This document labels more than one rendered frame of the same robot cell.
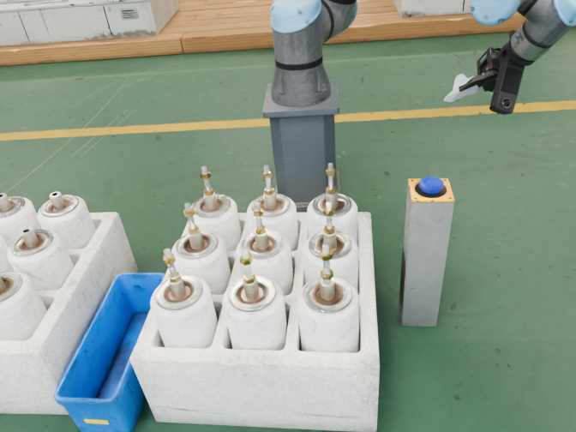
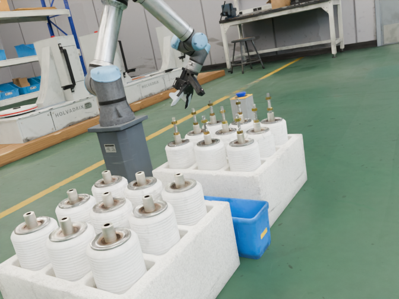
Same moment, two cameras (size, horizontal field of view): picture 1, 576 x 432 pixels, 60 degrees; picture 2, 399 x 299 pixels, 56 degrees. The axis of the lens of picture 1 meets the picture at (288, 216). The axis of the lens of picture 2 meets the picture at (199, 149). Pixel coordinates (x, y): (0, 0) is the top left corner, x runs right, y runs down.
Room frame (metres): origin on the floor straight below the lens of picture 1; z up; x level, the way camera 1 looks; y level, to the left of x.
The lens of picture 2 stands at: (0.21, 1.20, 0.57)
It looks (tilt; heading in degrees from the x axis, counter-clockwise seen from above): 16 degrees down; 297
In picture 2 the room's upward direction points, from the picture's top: 11 degrees counter-clockwise
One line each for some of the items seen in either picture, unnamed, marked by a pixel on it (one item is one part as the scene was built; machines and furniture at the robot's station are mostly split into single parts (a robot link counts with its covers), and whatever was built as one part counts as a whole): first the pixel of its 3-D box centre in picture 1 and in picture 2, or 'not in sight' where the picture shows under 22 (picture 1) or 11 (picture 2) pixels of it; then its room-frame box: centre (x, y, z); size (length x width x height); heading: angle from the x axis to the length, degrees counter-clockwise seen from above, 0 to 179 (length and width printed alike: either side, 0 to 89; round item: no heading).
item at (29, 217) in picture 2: not in sight; (31, 220); (0.89, 0.70, 0.26); 0.02 x 0.02 x 0.03
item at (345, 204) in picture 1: (332, 205); (214, 123); (0.77, -0.09, 0.25); 0.08 x 0.08 x 0.01
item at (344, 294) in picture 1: (327, 294); (271, 120); (0.54, -0.05, 0.25); 0.08 x 0.08 x 0.01
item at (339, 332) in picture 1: (329, 333); (274, 145); (0.54, -0.05, 0.16); 0.10 x 0.10 x 0.18
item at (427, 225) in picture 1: (423, 258); (246, 133); (0.70, -0.25, 0.16); 0.07 x 0.07 x 0.31; 81
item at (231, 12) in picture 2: not in sight; (228, 10); (2.06, -4.27, 0.87); 0.41 x 0.17 x 0.25; 84
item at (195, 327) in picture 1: (190, 330); (246, 171); (0.57, 0.18, 0.16); 0.10 x 0.10 x 0.18
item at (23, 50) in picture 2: not in sight; (34, 49); (5.17, -3.52, 0.90); 0.50 x 0.38 x 0.21; 173
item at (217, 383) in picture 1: (272, 309); (233, 175); (0.67, 0.05, 0.09); 0.39 x 0.39 x 0.18; 81
